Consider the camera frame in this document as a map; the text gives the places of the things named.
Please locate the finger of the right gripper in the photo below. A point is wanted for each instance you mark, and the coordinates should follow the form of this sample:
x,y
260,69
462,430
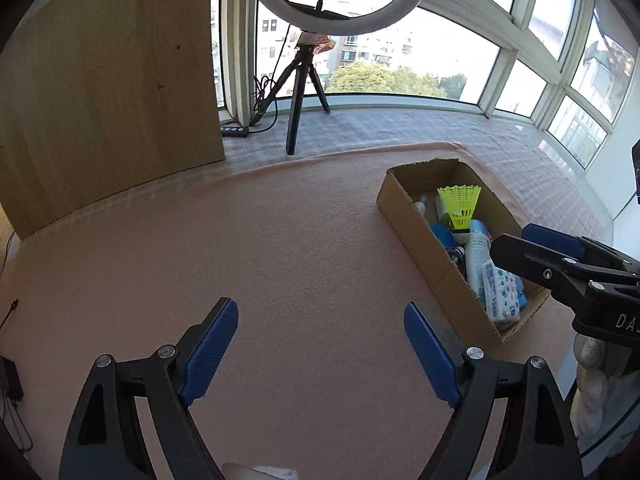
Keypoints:
x,y
555,239
598,274

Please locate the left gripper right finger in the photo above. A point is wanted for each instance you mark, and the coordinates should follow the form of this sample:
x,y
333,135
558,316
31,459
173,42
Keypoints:
x,y
536,439

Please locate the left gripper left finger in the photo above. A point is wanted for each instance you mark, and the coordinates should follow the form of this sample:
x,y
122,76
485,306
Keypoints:
x,y
105,439

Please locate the star pattern tissue pack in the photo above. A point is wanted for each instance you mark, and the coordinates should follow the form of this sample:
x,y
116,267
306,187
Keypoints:
x,y
501,302

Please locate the white lotion bottle blue cap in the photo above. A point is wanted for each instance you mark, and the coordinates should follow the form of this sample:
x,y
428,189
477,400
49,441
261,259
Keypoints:
x,y
476,255

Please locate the yellow shuttlecock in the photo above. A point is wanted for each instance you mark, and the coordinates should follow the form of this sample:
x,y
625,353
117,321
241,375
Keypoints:
x,y
458,204

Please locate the blue round container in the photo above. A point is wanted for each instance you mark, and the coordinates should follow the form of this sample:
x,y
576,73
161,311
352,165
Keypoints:
x,y
443,235

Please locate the small pink travel bottle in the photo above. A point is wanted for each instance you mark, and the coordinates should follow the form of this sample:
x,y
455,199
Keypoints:
x,y
421,204

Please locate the blue phone stand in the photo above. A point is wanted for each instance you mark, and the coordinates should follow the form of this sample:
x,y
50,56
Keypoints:
x,y
520,292

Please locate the white gloved right hand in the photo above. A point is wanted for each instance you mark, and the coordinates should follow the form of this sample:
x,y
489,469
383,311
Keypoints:
x,y
605,390

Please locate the black power adapter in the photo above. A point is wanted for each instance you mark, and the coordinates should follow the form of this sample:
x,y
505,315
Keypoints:
x,y
10,383

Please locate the cardboard box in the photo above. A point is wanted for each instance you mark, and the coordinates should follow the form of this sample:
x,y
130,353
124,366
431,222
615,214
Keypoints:
x,y
444,271

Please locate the pine plank headboard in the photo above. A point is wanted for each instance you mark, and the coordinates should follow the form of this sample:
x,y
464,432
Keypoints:
x,y
6,232

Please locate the black tripod stand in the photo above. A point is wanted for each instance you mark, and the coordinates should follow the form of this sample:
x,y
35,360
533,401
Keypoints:
x,y
302,67

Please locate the large oak wood board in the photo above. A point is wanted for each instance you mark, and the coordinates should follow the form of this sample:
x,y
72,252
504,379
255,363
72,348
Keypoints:
x,y
98,96

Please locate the ring light inline remote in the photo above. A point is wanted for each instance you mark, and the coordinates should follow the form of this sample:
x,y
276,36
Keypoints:
x,y
234,131

